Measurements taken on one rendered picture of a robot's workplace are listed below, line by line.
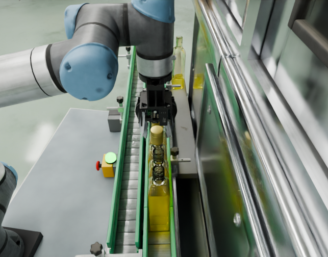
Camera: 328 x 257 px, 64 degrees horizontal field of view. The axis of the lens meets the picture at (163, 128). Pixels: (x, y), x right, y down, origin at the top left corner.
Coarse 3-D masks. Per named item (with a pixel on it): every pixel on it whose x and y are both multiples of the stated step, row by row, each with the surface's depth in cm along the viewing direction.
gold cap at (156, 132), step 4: (152, 128) 70; (156, 128) 70; (160, 128) 70; (152, 132) 69; (156, 132) 69; (160, 132) 69; (152, 136) 70; (156, 136) 70; (160, 136) 70; (152, 140) 71; (156, 140) 71; (160, 140) 71; (156, 144) 72; (160, 144) 72
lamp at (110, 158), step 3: (108, 153) 105; (111, 153) 105; (114, 153) 106; (105, 156) 105; (108, 156) 104; (111, 156) 104; (114, 156) 104; (105, 159) 105; (108, 159) 103; (111, 159) 104; (114, 159) 104; (108, 162) 104; (111, 162) 104; (114, 162) 105
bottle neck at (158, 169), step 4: (160, 164) 64; (156, 168) 64; (160, 168) 64; (164, 168) 63; (156, 172) 62; (160, 172) 62; (164, 172) 64; (156, 176) 63; (160, 176) 63; (164, 176) 65; (156, 180) 64; (160, 180) 64; (164, 180) 66; (156, 184) 65; (160, 184) 65
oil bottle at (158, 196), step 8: (152, 176) 68; (152, 184) 66; (168, 184) 67; (152, 192) 65; (160, 192) 65; (168, 192) 66; (152, 200) 67; (160, 200) 67; (168, 200) 68; (152, 208) 70; (160, 208) 70; (168, 208) 70; (152, 216) 73; (160, 216) 73; (168, 216) 73; (152, 224) 76; (160, 224) 76; (168, 224) 77
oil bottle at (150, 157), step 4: (164, 144) 77; (148, 148) 76; (152, 148) 74; (164, 148) 75; (148, 152) 75; (152, 152) 74; (164, 152) 74; (148, 156) 74; (152, 156) 74; (164, 156) 74; (148, 160) 75
